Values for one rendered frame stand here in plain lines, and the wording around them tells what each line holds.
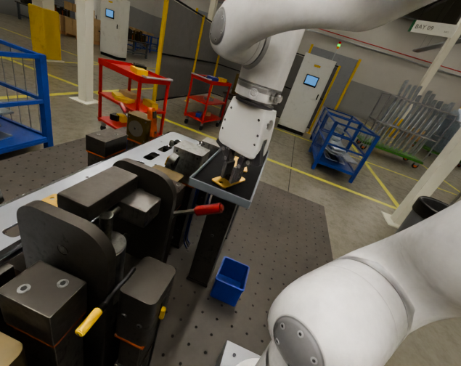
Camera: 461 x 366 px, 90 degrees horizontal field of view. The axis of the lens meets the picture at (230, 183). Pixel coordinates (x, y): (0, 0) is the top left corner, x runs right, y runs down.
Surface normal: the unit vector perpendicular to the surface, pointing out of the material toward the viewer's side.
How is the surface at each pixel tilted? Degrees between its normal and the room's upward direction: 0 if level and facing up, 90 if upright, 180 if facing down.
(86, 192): 0
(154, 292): 0
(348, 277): 16
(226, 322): 0
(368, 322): 25
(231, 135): 94
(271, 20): 110
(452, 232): 89
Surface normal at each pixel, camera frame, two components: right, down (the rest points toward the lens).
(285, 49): 0.38, 0.54
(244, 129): -0.59, 0.25
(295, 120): -0.27, 0.40
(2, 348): 0.28, -0.84
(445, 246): -0.99, -0.12
